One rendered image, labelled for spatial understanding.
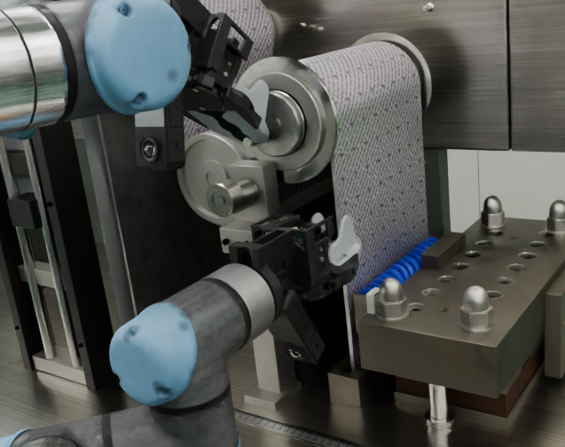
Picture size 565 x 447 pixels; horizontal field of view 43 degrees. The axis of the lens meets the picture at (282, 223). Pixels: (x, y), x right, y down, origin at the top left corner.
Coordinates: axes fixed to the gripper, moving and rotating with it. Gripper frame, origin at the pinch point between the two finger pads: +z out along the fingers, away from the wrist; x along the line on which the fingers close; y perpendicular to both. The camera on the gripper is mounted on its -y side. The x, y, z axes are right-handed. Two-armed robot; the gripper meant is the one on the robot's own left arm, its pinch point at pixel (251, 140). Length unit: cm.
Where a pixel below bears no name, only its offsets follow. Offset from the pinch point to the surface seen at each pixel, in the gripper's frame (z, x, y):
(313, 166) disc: 5.4, -5.4, -0.4
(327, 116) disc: 1.7, -7.9, 4.0
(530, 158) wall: 253, 50, 117
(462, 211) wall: 272, 84, 95
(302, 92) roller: -0.6, -5.3, 5.7
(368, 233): 17.4, -7.9, -4.0
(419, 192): 28.5, -8.0, 6.6
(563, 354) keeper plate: 32.5, -29.7, -11.7
